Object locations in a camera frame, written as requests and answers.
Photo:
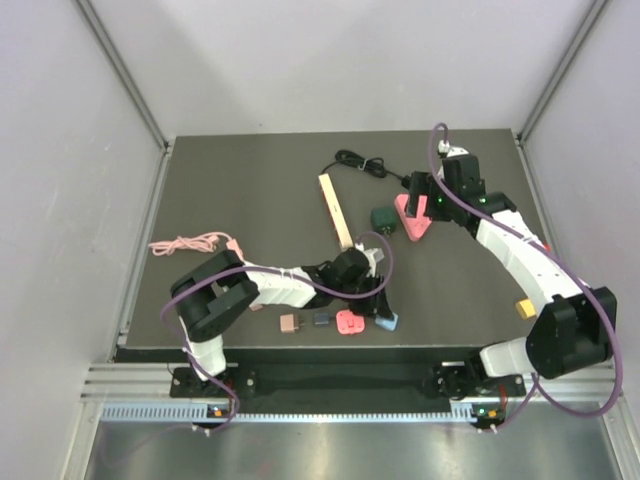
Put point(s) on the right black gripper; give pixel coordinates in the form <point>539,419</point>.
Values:
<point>422,184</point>

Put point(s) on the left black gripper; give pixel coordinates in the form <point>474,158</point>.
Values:
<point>377,302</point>

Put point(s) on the blue plug adapter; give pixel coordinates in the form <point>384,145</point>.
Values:
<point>387,323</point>

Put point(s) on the small pink usb plug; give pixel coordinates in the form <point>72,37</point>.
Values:
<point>348,323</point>

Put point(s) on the pink triangular socket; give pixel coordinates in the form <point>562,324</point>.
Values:
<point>417,226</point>

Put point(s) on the dark green cube socket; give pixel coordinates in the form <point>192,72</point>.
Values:
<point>384,220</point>

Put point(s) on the small purple grey plug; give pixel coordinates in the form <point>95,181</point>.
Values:
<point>322,319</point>

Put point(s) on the beige power strip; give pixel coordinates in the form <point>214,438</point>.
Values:
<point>337,217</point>

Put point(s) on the small pink plug adapter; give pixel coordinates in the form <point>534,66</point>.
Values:
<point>291,323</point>

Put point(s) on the yellow orange plug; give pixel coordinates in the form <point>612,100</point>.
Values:
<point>526,309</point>

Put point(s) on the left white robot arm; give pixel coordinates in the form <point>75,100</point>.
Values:
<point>210,298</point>

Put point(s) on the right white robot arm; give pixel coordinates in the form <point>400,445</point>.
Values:
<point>571,319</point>

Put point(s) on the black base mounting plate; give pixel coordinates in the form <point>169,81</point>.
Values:
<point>433,371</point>

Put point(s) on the right aluminium frame post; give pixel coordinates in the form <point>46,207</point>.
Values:
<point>577,41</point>

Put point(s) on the aluminium frame post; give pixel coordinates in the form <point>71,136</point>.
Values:
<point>91,17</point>
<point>577,41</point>

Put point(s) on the grey slotted cable duct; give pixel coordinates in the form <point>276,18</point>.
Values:
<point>207,413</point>

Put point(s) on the left aluminium frame post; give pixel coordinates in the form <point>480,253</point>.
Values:
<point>91,17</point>

